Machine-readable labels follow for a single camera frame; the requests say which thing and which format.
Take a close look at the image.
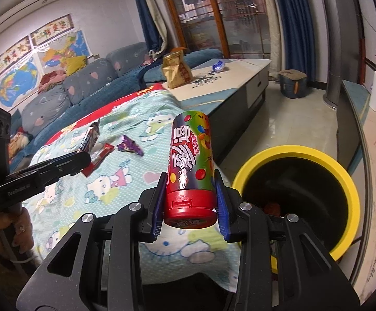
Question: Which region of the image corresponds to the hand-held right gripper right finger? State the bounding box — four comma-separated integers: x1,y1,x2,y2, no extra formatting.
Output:
214,169,360,311

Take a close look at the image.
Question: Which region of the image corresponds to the framed wall scroll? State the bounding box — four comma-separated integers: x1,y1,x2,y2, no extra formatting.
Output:
0,34,33,77
30,13,72,46

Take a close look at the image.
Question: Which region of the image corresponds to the brown chocolate packet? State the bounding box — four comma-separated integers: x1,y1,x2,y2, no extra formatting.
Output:
78,118,101,153

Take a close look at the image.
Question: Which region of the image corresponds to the gold snack bag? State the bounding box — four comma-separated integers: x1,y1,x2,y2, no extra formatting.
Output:
162,48,193,89

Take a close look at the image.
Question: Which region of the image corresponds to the red candy tube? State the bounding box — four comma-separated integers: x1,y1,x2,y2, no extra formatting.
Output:
163,110,217,229

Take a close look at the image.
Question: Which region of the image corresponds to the grey standing air conditioner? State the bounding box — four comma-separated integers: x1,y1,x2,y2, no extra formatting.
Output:
316,0,342,109

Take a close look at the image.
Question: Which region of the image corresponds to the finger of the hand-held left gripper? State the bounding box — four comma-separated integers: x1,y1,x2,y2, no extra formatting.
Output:
43,152,92,182

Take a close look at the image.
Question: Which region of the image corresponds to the white cable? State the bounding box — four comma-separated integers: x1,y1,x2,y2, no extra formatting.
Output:
0,230,34,264

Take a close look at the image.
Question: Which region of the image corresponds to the cartoon printed blanket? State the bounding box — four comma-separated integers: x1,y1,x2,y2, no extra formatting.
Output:
9,84,242,294

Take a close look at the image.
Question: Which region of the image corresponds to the person's left hand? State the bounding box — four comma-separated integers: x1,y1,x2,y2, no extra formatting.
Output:
0,207,34,258

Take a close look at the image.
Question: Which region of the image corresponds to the wooden glass door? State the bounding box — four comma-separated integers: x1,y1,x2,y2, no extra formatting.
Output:
157,0,273,59

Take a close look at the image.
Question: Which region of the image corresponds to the red snack wrapper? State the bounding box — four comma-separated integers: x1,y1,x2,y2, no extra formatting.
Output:
84,143,114,178

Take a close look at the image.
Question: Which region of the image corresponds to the world map poster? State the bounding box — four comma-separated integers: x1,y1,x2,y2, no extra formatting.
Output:
0,56,41,109

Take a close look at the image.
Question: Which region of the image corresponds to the purple candy wrapper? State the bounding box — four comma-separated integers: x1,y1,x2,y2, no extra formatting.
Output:
117,135,143,156

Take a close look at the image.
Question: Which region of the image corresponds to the yellow pillow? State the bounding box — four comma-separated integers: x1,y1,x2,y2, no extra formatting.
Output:
65,55,88,76

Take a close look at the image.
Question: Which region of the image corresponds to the pink clothes pile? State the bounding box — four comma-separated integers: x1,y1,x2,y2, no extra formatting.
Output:
39,70,67,91

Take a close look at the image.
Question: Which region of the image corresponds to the beige curtain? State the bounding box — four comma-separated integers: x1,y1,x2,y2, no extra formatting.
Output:
261,0,284,72
136,0,169,55

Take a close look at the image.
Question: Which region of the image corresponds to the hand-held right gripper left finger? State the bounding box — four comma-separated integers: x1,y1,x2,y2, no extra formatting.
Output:
16,171,168,311

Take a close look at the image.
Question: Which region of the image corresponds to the pale television cabinet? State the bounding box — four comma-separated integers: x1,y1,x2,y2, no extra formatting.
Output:
337,80,376,299

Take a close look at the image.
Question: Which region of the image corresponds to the blue storage stool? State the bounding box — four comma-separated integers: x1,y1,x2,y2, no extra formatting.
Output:
279,69,307,98

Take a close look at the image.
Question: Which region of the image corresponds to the yellow trash bin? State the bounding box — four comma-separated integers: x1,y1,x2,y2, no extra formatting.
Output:
231,146,361,274

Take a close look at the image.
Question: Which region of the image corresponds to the country map poster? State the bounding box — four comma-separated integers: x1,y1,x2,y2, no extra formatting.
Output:
38,30,93,68

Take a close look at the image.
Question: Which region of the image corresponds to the blue-grey sofa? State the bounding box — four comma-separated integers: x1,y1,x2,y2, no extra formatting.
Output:
8,41,224,166

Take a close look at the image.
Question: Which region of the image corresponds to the blue curtain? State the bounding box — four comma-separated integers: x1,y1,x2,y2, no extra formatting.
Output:
130,0,166,57
269,0,318,85

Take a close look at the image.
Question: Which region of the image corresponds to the grey coffee table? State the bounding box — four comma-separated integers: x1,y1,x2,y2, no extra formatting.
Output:
162,58,271,166

